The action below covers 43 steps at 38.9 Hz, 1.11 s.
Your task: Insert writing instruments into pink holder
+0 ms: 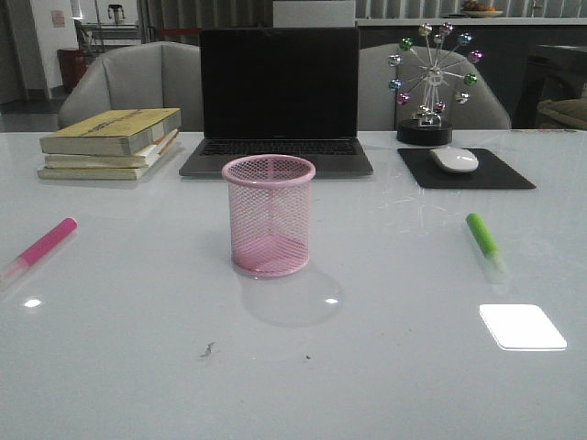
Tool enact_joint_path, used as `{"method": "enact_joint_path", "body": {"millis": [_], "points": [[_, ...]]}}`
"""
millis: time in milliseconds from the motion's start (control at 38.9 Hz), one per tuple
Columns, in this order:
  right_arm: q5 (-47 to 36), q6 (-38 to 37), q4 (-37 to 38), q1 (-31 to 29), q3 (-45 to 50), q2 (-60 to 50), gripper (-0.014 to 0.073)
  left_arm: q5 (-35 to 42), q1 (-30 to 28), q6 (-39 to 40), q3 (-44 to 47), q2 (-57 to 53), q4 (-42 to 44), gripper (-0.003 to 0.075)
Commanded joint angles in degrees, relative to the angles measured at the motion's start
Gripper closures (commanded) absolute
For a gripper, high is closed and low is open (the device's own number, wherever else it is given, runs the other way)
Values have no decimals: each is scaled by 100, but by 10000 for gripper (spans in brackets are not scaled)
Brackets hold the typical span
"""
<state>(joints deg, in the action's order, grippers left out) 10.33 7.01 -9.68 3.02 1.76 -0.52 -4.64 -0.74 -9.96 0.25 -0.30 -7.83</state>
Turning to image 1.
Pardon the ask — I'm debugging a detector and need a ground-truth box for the pink mesh pen holder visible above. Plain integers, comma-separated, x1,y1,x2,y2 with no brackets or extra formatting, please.
222,154,316,278

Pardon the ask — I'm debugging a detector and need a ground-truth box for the top yellow book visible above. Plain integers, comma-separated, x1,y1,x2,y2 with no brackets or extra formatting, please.
39,108,182,156

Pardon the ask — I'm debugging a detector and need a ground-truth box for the cream book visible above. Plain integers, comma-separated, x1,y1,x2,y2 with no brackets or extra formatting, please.
45,129,179,169
38,142,175,181

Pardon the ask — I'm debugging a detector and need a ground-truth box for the bottom cream book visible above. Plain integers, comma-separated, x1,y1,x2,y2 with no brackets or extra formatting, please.
38,142,175,181

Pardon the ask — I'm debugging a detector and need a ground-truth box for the white box behind laptop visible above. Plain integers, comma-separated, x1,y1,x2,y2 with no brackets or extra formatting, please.
272,1,356,28

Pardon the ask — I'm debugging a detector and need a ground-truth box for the ferris wheel desk ornament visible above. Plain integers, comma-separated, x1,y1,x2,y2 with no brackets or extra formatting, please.
388,22,480,147

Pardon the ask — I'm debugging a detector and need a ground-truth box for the grey armchair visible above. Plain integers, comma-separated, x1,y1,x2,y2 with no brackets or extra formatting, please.
58,41,204,132
358,43,511,131

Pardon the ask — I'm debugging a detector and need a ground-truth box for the green highlighter pen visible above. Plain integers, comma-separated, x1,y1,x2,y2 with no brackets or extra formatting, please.
465,213,506,280

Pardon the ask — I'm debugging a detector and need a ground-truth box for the beige sofa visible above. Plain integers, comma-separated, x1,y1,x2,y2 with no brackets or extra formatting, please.
537,98,586,130

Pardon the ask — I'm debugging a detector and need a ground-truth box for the white computer mouse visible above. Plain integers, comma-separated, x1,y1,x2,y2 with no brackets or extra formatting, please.
430,147,479,173

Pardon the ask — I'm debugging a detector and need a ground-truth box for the black mouse pad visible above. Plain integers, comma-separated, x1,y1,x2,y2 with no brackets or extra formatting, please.
397,148,536,190

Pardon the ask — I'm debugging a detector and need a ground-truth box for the left grey armchair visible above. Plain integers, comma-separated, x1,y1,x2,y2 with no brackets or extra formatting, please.
58,41,204,132

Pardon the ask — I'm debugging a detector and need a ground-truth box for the grey laptop computer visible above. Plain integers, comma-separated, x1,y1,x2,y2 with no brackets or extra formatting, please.
179,27,373,179

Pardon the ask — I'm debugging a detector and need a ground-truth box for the fruit bowl on counter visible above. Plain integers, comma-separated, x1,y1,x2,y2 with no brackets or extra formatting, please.
460,0,503,18

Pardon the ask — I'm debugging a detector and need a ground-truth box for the middle cream book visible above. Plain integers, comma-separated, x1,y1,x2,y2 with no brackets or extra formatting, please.
45,129,179,169

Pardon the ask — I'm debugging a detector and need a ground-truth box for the right grey armchair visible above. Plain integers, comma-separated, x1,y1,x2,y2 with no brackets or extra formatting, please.
358,43,511,131

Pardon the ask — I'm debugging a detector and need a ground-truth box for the dark side table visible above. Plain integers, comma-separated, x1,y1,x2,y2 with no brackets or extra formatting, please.
513,45,586,128

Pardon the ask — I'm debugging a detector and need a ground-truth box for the pink highlighter pen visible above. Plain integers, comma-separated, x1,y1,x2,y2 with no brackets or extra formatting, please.
1,217,78,291

